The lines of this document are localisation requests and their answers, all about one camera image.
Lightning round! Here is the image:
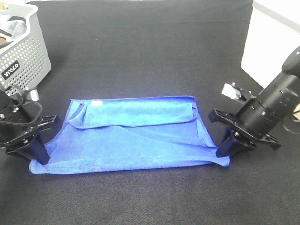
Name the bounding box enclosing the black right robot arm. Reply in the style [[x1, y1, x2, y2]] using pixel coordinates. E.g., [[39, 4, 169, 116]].
[[209, 48, 300, 158]]

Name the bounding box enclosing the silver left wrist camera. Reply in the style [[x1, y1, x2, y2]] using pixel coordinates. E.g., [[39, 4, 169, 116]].
[[26, 89, 39, 102]]

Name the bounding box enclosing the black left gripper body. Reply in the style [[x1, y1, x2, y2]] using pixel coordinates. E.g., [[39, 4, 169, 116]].
[[0, 103, 61, 155]]

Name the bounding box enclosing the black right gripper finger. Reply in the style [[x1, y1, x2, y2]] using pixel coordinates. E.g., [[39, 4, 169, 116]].
[[216, 128, 248, 158]]

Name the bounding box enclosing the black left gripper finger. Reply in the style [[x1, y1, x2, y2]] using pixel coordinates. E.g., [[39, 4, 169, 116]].
[[30, 133, 50, 165]]

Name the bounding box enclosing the white plastic storage bin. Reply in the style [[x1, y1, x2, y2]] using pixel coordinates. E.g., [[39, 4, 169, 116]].
[[241, 0, 300, 88]]

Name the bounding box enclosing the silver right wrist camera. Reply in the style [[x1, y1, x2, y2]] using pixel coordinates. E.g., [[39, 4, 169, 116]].
[[221, 82, 255, 104]]

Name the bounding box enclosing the grey towel in basket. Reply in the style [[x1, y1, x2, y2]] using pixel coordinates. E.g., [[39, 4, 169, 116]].
[[0, 20, 27, 42]]

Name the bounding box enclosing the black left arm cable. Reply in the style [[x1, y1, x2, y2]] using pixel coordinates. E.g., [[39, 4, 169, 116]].
[[0, 84, 43, 132]]

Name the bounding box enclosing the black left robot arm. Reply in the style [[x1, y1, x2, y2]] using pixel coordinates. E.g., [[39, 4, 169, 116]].
[[0, 91, 62, 165]]

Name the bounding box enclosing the grey perforated laundry basket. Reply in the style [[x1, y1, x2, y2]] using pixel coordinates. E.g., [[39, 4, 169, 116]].
[[0, 2, 51, 96]]

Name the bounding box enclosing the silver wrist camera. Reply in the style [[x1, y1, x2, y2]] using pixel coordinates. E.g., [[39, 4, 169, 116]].
[[221, 82, 255, 104], [26, 89, 39, 102]]

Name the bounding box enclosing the blue microfiber towel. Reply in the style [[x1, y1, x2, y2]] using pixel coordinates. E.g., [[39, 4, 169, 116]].
[[29, 96, 230, 174]]

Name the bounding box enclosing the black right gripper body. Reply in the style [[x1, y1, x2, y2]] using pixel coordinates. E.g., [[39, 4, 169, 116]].
[[209, 98, 281, 151]]

